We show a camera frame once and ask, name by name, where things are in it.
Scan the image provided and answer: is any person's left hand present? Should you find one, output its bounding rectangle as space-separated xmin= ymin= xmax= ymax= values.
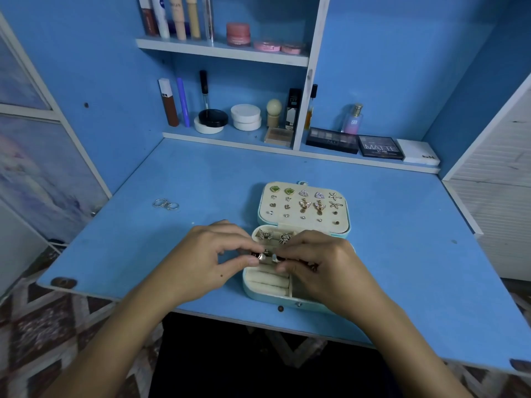
xmin=153 ymin=221 xmax=265 ymax=307

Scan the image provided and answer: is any person's right hand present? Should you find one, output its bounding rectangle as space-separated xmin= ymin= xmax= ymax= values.
xmin=274 ymin=230 xmax=387 ymax=316

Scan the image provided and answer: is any cream jewellery box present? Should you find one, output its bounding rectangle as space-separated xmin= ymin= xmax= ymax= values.
xmin=242 ymin=180 xmax=358 ymax=313

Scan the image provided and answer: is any person's left forearm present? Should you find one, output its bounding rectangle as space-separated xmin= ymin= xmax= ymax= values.
xmin=45 ymin=281 xmax=196 ymax=398

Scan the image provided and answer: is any person's right forearm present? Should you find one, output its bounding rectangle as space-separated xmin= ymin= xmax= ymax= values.
xmin=357 ymin=294 xmax=474 ymax=398

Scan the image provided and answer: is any person's dark clothing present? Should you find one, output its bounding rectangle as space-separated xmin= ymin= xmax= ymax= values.
xmin=149 ymin=315 xmax=399 ymax=398

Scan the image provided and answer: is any white flat box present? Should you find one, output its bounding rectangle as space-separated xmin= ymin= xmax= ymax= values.
xmin=397 ymin=139 xmax=441 ymax=167

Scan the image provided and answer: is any dark eyeshadow palette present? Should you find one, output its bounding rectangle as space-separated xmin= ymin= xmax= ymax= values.
xmin=305 ymin=127 xmax=360 ymax=154

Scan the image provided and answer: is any black lettered eyeshadow palette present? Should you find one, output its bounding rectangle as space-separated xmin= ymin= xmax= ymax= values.
xmin=357 ymin=135 xmax=405 ymax=161

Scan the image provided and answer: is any white bowl black inside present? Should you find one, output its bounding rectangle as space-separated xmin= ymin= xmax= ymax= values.
xmin=194 ymin=108 xmax=229 ymax=135

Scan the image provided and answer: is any square brown powder compact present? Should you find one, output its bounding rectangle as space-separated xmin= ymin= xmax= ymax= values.
xmin=264 ymin=127 xmax=295 ymax=148

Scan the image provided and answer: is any small pink perfume bottle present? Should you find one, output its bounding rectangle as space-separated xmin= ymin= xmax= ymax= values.
xmin=342 ymin=104 xmax=365 ymax=135

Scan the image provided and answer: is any white round cream jar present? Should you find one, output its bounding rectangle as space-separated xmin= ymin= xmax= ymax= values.
xmin=231 ymin=103 xmax=262 ymax=133

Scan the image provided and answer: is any blue cosmetic tube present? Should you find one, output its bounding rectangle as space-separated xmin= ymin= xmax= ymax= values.
xmin=176 ymin=77 xmax=192 ymax=128

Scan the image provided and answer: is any brown lipstick tube white cap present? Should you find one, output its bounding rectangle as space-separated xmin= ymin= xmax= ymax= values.
xmin=158 ymin=77 xmax=180 ymax=128

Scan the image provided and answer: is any thin dark cosmetic bottle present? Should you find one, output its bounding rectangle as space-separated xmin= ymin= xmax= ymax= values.
xmin=304 ymin=83 xmax=318 ymax=131

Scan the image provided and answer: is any black cosmetic bottle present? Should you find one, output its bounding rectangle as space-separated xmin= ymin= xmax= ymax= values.
xmin=284 ymin=87 xmax=302 ymax=131

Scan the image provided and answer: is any beige makeup sponge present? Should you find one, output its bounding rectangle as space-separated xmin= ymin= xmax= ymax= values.
xmin=265 ymin=98 xmax=283 ymax=129

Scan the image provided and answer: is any black makeup brush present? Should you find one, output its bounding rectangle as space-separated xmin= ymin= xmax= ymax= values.
xmin=199 ymin=70 xmax=211 ymax=111

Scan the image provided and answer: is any white slatted cabinet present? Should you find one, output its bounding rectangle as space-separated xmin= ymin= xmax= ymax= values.
xmin=442 ymin=74 xmax=531 ymax=281

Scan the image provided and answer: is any white framed marbled panel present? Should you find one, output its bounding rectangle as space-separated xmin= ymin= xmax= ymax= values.
xmin=0 ymin=12 xmax=111 ymax=245

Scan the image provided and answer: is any white shelf unit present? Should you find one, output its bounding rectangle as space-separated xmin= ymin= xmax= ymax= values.
xmin=135 ymin=0 xmax=441 ymax=175

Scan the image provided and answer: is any pink round jar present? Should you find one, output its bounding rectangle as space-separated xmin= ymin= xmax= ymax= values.
xmin=226 ymin=23 xmax=252 ymax=46

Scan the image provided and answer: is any short beige cosmetic tube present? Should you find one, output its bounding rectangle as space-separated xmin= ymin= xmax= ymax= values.
xmin=186 ymin=0 xmax=202 ymax=40

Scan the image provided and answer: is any white tube blue label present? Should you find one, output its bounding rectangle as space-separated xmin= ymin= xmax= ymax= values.
xmin=153 ymin=0 xmax=171 ymax=40

